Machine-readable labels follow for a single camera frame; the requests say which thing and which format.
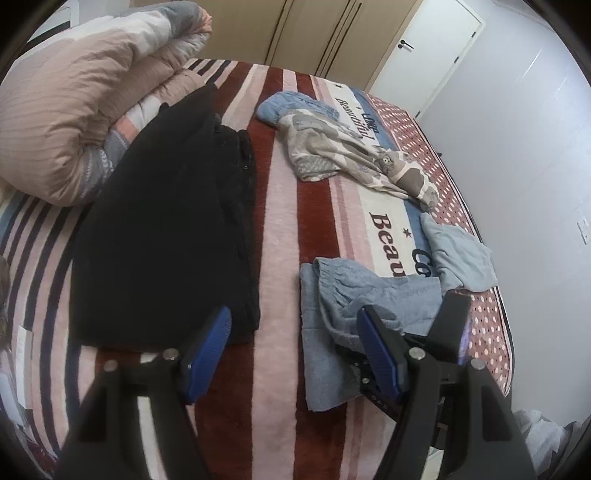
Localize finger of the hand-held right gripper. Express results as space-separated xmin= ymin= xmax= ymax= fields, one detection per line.
xmin=427 ymin=292 xmax=472 ymax=365

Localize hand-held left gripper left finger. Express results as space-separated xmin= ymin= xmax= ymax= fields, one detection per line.
xmin=54 ymin=305 xmax=232 ymax=480

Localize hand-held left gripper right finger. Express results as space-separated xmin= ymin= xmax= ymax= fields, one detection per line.
xmin=356 ymin=305 xmax=536 ymax=480

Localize blue-grey pants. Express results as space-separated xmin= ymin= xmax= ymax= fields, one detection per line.
xmin=299 ymin=257 xmax=445 ymax=413

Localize black pants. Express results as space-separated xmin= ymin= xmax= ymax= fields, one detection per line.
xmin=69 ymin=83 xmax=262 ymax=352

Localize light blue folded garment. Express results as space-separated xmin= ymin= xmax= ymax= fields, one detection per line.
xmin=419 ymin=212 xmax=498 ymax=292

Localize grey white cloth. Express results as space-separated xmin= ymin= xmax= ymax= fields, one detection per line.
xmin=512 ymin=408 xmax=585 ymax=467

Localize striped printed blanket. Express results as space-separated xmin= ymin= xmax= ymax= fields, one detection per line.
xmin=0 ymin=58 xmax=515 ymax=472

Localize white paper sheet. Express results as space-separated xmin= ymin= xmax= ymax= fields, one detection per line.
xmin=14 ymin=323 xmax=35 ymax=384

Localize beige patterned garment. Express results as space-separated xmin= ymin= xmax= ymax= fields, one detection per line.
xmin=277 ymin=111 xmax=441 ymax=213

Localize blue textured garment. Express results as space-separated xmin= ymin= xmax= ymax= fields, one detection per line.
xmin=255 ymin=91 xmax=340 ymax=127

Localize white door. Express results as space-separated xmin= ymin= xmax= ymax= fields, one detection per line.
xmin=367 ymin=0 xmax=488 ymax=120

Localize rolled pink grey quilt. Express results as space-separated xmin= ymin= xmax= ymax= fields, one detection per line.
xmin=0 ymin=0 xmax=214 ymax=207

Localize wooden wardrobe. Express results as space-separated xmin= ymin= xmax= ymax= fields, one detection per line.
xmin=129 ymin=0 xmax=423 ymax=93

